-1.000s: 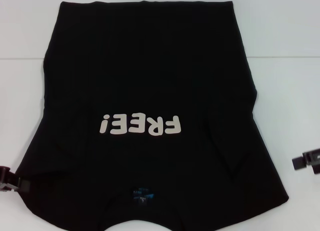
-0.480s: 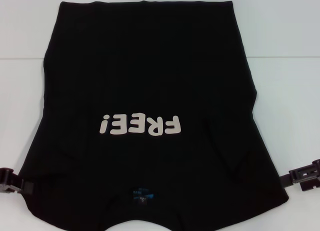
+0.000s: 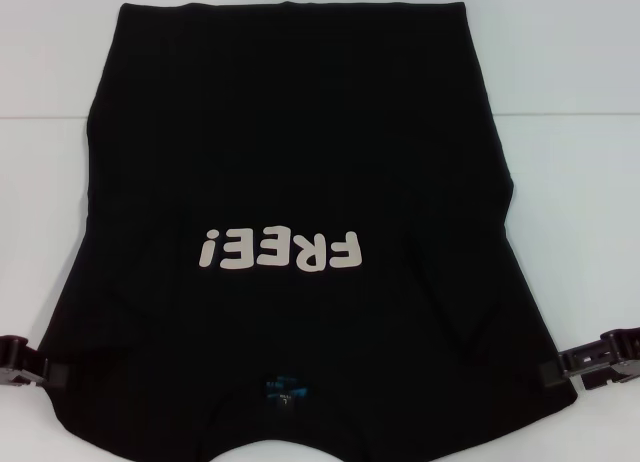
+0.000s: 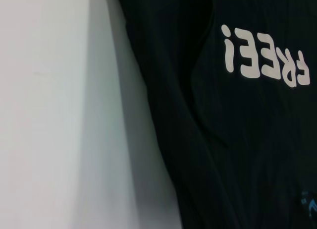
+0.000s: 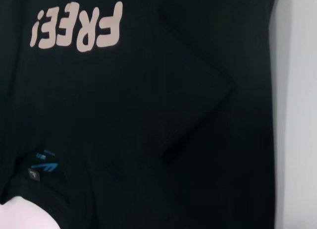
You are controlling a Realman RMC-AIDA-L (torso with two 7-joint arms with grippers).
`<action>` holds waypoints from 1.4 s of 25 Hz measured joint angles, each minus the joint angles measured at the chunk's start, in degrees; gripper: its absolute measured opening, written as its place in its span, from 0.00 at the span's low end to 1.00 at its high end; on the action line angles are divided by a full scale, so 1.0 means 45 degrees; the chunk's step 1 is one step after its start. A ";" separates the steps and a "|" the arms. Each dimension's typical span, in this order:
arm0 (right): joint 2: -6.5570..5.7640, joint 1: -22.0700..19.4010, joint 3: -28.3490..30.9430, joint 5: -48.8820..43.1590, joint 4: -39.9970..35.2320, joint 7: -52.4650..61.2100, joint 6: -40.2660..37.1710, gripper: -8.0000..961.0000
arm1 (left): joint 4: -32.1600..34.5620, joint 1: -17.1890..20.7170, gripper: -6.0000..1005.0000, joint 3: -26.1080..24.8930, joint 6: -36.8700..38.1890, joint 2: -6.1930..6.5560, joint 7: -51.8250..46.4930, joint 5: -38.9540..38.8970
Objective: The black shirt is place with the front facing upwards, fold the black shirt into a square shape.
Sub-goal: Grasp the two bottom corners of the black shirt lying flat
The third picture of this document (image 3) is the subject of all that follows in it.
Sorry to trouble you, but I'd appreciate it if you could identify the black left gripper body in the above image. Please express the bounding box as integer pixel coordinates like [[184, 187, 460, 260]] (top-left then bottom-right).
[[0, 333, 40, 388]]

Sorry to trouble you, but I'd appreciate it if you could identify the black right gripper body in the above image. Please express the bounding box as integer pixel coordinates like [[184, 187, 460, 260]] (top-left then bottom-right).
[[579, 330, 640, 391]]

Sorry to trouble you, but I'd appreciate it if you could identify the black shirt with FREE print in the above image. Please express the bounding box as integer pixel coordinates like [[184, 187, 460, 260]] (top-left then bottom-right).
[[37, 0, 579, 462]]

